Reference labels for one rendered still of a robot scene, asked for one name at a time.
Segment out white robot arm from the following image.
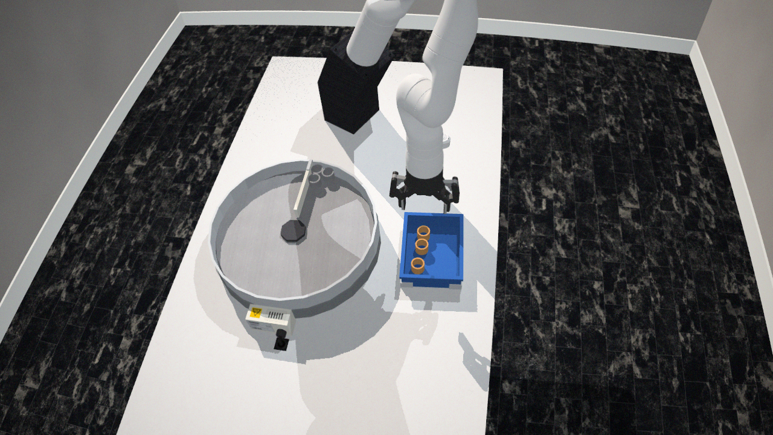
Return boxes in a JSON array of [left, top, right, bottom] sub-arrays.
[[347, 0, 478, 179]]

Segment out bronze bushing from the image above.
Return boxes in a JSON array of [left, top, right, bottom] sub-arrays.
[[417, 225, 430, 240], [415, 239, 428, 255], [411, 257, 425, 274]]

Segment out blue open-top crate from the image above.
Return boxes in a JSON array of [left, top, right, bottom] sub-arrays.
[[399, 212, 463, 289]]

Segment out grey metal bushing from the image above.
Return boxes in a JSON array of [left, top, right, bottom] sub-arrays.
[[308, 173, 321, 189], [311, 164, 323, 179], [322, 167, 335, 183]]

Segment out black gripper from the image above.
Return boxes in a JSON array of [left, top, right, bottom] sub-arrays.
[[390, 169, 460, 214]]

